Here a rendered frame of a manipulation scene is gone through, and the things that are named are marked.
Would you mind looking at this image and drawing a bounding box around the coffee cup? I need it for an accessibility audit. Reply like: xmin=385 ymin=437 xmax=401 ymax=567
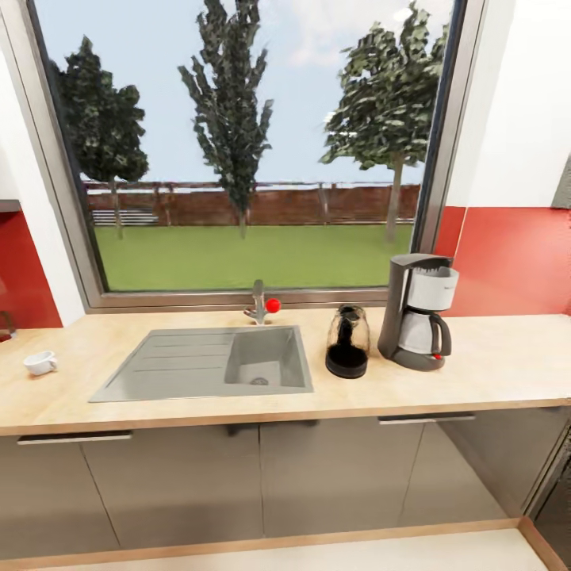
xmin=24 ymin=351 xmax=59 ymax=375

